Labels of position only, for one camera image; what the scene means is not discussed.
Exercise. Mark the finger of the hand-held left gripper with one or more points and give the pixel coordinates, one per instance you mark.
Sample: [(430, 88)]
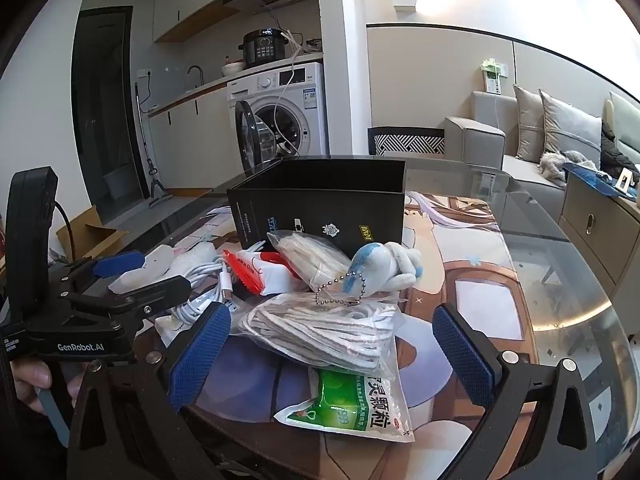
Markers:
[(150, 295), (120, 262)]

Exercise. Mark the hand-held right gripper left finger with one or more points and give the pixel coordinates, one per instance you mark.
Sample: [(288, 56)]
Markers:
[(200, 355)]

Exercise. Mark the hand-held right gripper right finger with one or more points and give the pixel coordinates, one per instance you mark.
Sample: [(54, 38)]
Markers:
[(462, 355)]

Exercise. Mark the red white packet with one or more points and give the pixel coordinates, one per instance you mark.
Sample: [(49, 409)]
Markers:
[(270, 275)]

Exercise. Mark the green white medicine packet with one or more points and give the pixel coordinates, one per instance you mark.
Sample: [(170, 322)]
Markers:
[(345, 400)]

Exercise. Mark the black cardboard box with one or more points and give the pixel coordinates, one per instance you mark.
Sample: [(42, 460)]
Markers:
[(320, 195)]

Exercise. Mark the person's left hand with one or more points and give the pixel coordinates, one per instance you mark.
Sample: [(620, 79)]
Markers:
[(30, 377)]

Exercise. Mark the brown cardboard box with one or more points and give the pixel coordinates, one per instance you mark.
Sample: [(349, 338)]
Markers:
[(95, 235)]

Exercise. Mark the printed table mat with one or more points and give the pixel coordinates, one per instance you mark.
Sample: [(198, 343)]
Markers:
[(480, 300)]

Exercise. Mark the grey bin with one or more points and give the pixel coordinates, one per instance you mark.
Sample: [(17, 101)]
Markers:
[(115, 185)]

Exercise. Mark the flat mop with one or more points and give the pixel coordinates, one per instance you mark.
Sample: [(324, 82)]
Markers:
[(150, 170)]

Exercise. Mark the white kitchen counter cabinet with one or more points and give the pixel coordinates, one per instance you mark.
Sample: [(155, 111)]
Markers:
[(190, 130)]

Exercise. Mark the dark glass door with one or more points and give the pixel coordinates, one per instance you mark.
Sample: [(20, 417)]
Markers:
[(100, 110)]

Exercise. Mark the beige side cabinet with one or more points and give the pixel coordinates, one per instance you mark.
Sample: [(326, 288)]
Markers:
[(595, 235)]

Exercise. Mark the black kitchen faucet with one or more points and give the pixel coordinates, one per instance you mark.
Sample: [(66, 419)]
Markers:
[(196, 72)]

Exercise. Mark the grey furry throw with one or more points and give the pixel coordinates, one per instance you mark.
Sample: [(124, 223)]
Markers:
[(552, 165)]

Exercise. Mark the chair with patterned back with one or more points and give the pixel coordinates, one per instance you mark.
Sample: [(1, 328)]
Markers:
[(405, 142)]

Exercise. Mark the beige sofa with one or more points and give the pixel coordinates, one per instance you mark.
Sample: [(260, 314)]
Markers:
[(480, 135)]

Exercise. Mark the white bowl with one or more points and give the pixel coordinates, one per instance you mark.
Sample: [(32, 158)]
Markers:
[(232, 67)]

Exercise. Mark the beige cushion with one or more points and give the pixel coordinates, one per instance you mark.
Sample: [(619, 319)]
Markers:
[(527, 120)]

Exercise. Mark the white washing machine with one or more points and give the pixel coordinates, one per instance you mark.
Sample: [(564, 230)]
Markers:
[(300, 90)]

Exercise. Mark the grey cushion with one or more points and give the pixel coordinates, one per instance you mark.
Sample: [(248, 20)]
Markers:
[(570, 130)]

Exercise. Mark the black jacket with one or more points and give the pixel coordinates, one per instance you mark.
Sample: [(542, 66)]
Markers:
[(615, 150)]

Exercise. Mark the black pressure cooker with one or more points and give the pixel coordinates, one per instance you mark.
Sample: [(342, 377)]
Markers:
[(262, 47)]

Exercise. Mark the pale green cushion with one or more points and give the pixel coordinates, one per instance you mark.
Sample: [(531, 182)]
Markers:
[(625, 115)]

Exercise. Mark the small white frame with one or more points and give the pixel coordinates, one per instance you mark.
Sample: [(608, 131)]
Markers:
[(625, 179)]

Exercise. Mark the wall control panel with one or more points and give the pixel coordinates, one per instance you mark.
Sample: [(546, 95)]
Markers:
[(492, 77)]

